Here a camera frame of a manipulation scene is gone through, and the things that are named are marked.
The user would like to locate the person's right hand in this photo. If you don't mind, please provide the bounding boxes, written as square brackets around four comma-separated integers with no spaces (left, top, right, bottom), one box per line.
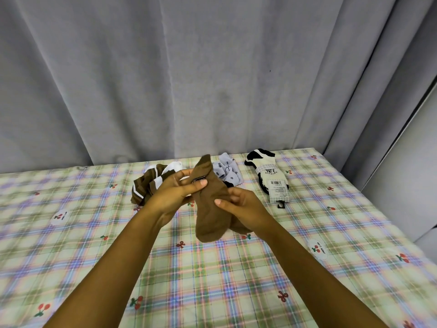
[214,187,271,235]

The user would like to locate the person's left hand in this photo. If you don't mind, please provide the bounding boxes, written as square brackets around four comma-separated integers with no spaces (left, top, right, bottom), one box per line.
[147,169,208,230]

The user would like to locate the person's right forearm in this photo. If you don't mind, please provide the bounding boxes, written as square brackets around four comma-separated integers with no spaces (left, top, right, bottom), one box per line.
[253,216,390,328]

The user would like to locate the person's left forearm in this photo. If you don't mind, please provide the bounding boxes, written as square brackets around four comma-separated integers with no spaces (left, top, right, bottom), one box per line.
[43,203,168,328]

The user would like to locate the brown white striped sock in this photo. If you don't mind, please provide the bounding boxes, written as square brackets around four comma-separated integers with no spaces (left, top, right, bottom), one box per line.
[150,161,186,198]
[131,164,161,206]

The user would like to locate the lavender printed sock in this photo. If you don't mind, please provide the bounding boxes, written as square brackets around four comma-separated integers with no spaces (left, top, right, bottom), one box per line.
[212,152,244,188]

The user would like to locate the black white socks with label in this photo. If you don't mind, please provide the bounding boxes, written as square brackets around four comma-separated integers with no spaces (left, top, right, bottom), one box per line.
[244,149,291,209]

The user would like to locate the plaid cherry print bedsheet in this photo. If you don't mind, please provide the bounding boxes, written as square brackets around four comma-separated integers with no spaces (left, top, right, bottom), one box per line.
[0,147,437,328]

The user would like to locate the grey curtain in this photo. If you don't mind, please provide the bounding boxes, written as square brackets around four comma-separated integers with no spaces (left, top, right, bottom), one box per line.
[0,0,437,192]

